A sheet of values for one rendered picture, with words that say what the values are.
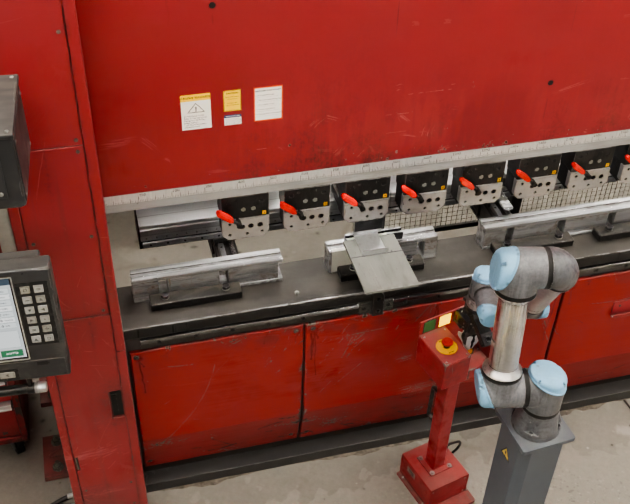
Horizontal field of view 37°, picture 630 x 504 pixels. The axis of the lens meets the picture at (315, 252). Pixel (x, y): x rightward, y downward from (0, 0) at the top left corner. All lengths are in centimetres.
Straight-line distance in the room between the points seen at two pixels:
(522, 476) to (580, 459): 94
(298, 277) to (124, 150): 80
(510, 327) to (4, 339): 133
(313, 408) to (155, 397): 60
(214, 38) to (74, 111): 45
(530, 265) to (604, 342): 136
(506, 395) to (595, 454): 126
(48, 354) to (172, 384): 95
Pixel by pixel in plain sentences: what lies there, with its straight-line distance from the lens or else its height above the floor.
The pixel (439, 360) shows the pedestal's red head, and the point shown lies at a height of 77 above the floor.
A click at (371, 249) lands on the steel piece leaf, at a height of 100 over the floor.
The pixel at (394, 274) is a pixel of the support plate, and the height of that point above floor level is 100.
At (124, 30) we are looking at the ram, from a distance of 259.
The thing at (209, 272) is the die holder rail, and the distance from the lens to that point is 312.
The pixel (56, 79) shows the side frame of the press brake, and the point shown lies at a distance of 241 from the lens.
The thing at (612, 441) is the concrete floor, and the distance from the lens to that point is 409.
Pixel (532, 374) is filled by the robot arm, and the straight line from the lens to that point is 283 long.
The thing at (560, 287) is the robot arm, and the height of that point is 133.
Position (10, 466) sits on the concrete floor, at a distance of 393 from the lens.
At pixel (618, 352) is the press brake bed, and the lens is 397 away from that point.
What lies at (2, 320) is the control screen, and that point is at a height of 145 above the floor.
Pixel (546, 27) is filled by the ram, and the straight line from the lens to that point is 297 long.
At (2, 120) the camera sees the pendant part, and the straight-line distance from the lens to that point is 209.
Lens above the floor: 303
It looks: 40 degrees down
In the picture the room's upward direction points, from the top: 2 degrees clockwise
